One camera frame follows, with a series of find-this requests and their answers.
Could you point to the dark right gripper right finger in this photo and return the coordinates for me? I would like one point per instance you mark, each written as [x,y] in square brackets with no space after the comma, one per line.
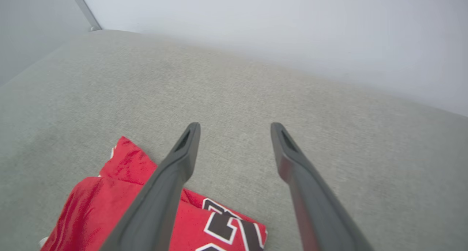
[314,214]

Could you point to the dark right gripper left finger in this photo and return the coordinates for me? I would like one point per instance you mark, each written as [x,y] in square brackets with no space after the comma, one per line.
[157,207]

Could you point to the red white sports jersey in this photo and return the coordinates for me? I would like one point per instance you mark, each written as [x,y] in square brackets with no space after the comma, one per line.
[98,207]

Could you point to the grey metal bar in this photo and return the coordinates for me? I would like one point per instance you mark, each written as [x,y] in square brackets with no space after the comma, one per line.
[84,10]

